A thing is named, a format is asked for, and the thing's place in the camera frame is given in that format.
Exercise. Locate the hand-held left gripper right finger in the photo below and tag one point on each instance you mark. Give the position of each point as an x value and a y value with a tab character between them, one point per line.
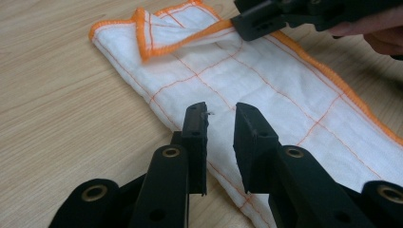
255	158

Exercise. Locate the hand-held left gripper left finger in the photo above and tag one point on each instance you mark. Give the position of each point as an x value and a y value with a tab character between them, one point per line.
198	158

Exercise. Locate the white cloth with orange edge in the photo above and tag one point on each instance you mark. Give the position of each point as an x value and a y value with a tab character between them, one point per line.
253	82

